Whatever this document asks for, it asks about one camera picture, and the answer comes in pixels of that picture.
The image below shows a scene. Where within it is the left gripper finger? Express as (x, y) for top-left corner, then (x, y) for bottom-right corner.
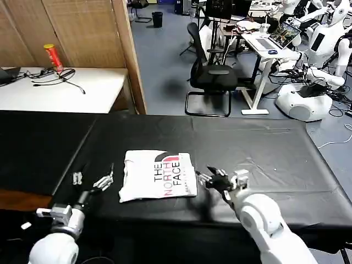
(92, 162), (115, 194)
(71, 163), (87, 186)

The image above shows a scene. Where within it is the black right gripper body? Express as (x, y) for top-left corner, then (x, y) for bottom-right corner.
(205, 174), (234, 191)

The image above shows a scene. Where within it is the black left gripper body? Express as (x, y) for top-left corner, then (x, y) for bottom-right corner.
(73, 188), (96, 212)

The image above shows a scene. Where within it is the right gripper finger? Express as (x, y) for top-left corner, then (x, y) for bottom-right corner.
(206, 165), (228, 177)
(195, 170), (213, 186)

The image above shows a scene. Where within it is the white printed t-shirt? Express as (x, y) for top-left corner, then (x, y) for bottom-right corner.
(118, 150), (199, 204)

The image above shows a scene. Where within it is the black tablecloth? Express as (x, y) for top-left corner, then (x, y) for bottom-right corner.
(0, 109), (352, 264)

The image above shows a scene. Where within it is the white low table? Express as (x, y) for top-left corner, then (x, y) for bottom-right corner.
(0, 67), (129, 114)

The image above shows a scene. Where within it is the black office chair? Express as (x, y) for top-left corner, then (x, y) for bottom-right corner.
(184, 22), (239, 118)

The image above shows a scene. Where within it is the red snack can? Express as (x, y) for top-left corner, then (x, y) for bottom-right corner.
(43, 43), (65, 73)

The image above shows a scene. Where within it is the white standing desk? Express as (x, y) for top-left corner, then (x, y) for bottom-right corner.
(238, 32), (301, 116)

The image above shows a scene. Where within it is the wooden partition screen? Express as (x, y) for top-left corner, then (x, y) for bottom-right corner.
(0, 0), (148, 115)

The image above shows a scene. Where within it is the pile of folded clothes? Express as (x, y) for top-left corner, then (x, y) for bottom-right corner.
(235, 20), (261, 34)

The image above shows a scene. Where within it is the open silver laptop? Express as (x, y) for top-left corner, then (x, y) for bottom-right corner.
(255, 21), (303, 51)

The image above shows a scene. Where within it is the black monitor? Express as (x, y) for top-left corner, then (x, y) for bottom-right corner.
(205, 0), (233, 21)

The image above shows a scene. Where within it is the white humanoid robot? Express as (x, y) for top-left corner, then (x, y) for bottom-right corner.
(271, 0), (332, 23)
(274, 0), (352, 123)

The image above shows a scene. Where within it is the black trash bin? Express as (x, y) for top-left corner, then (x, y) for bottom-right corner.
(151, 12), (163, 28)

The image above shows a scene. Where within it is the black cantilever chair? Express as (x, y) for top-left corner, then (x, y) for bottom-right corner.
(128, 0), (152, 23)

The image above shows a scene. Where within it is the long black cable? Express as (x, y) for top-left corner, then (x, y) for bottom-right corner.
(31, 68), (87, 95)

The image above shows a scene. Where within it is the short black cable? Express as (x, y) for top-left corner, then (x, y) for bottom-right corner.
(15, 69), (56, 80)

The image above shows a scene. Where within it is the white floor cable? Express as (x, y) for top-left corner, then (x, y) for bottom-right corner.
(317, 124), (352, 150)

